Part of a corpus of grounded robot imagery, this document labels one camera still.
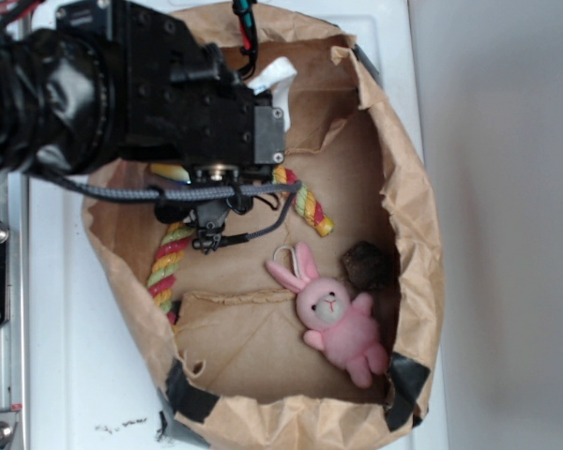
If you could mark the dark brown rough lump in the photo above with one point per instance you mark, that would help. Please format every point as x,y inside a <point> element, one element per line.
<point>368,267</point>

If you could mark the yellow green sponge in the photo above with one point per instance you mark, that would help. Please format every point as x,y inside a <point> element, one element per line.
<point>176,173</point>

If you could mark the aluminium frame rail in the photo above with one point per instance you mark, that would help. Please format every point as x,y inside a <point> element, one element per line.
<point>14,367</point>

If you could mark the pink plush bunny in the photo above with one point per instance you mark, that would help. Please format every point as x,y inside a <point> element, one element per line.
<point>342,328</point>

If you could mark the multicolour twisted rope toy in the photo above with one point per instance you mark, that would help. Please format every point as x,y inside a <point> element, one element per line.
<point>174,243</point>

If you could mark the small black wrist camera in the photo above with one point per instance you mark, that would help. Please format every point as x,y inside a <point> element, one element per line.
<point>207,219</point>

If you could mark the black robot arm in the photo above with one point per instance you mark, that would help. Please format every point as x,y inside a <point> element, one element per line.
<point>42,97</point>

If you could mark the brown paper bag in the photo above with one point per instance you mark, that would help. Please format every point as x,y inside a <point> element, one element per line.
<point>235,373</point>

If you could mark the white paper label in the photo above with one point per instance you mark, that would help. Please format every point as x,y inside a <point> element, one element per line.
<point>277,78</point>

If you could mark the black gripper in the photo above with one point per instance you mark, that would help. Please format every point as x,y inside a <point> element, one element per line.
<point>162,96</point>

